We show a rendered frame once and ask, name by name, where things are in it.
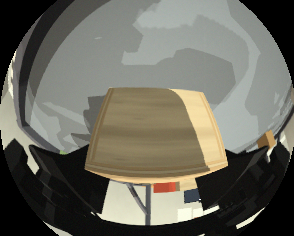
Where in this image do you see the tan cardboard box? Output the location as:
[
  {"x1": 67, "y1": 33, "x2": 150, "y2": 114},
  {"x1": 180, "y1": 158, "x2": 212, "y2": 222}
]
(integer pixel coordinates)
[{"x1": 257, "y1": 130, "x2": 276, "y2": 150}]

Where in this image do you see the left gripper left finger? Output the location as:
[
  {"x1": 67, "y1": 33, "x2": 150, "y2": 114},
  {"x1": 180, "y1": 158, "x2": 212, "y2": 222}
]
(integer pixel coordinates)
[{"x1": 29, "y1": 144, "x2": 110, "y2": 214}]

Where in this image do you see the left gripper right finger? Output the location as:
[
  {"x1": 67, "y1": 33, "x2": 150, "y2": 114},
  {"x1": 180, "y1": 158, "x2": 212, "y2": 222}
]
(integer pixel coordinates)
[{"x1": 195, "y1": 146, "x2": 269, "y2": 211}]

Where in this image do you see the orange-red block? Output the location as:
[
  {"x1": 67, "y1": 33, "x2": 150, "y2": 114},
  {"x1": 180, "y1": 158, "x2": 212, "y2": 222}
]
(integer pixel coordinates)
[{"x1": 153, "y1": 182, "x2": 176, "y2": 193}]

